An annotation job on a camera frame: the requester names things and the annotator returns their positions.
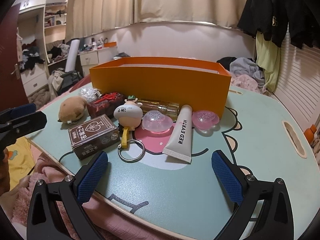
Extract tan plush toy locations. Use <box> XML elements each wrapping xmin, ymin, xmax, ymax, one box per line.
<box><xmin>58</xmin><ymin>96</ymin><xmax>87</xmax><ymax>124</ymax></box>

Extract brown playing card box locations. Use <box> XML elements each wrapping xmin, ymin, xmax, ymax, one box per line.
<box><xmin>68</xmin><ymin>114</ymin><xmax>120</xmax><ymax>160</ymax></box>

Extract clear plastic wrap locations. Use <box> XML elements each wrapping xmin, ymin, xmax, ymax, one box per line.
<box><xmin>79</xmin><ymin>87</ymin><xmax>102</xmax><ymax>103</ymax></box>

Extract dark red mahjong block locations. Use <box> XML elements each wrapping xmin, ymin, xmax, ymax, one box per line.
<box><xmin>87</xmin><ymin>92</ymin><xmax>125</xmax><ymax>118</ymax></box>

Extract cartoon figure keychain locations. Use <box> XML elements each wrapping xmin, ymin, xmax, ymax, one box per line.
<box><xmin>113</xmin><ymin>95</ymin><xmax>143</xmax><ymax>148</ymax></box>

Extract pink heart-shaped case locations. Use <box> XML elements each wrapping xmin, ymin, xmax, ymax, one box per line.
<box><xmin>191</xmin><ymin>111</ymin><xmax>220</xmax><ymax>137</ymax></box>

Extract white cream tube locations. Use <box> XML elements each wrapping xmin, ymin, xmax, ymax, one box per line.
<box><xmin>162</xmin><ymin>105</ymin><xmax>192</xmax><ymax>164</ymax></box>

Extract silver metal cup keyring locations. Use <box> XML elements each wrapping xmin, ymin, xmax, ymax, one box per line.
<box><xmin>117</xmin><ymin>139</ymin><xmax>146</xmax><ymax>163</ymax></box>

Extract person's left hand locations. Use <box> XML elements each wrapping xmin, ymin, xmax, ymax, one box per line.
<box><xmin>0</xmin><ymin>148</ymin><xmax>10</xmax><ymax>195</ymax></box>

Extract white paper roll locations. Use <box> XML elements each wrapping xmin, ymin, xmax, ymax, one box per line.
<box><xmin>65</xmin><ymin>39</ymin><xmax>80</xmax><ymax>72</ymax></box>

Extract white bedside drawer unit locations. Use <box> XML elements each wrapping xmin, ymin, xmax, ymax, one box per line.
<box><xmin>79</xmin><ymin>46</ymin><xmax>118</xmax><ymax>76</ymax></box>

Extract orange bottle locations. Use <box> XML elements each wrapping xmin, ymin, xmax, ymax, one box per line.
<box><xmin>304</xmin><ymin>124</ymin><xmax>317</xmax><ymax>144</ymax></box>

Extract small orange box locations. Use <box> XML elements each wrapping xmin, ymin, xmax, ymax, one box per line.
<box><xmin>104</xmin><ymin>42</ymin><xmax>117</xmax><ymax>48</ymax></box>

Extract beige curtain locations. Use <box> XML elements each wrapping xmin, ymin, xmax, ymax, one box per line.
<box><xmin>66</xmin><ymin>0</ymin><xmax>246</xmax><ymax>41</ymax></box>

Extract gold glass perfume bottle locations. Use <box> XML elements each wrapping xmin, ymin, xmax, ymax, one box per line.
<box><xmin>138</xmin><ymin>99</ymin><xmax>180</xmax><ymax>116</ymax></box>

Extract pink floral duvet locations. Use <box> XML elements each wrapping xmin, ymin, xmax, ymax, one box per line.
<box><xmin>231</xmin><ymin>73</ymin><xmax>260</xmax><ymax>93</ymax></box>

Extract orange cardboard box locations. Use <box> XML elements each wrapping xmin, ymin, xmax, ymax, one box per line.
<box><xmin>89</xmin><ymin>57</ymin><xmax>231</xmax><ymax>116</ymax></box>

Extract grey clothing pile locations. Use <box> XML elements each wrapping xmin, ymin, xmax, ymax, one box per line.
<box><xmin>229</xmin><ymin>57</ymin><xmax>265</xmax><ymax>89</ymax></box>

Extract black clothing on bed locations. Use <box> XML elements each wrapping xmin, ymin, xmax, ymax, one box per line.
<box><xmin>217</xmin><ymin>57</ymin><xmax>237</xmax><ymax>71</ymax></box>

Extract light green hanging garment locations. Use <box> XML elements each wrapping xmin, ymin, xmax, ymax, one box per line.
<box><xmin>255</xmin><ymin>32</ymin><xmax>281</xmax><ymax>92</ymax></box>

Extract black hanging jacket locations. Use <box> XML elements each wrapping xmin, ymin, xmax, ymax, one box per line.
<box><xmin>238</xmin><ymin>0</ymin><xmax>319</xmax><ymax>49</ymax></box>

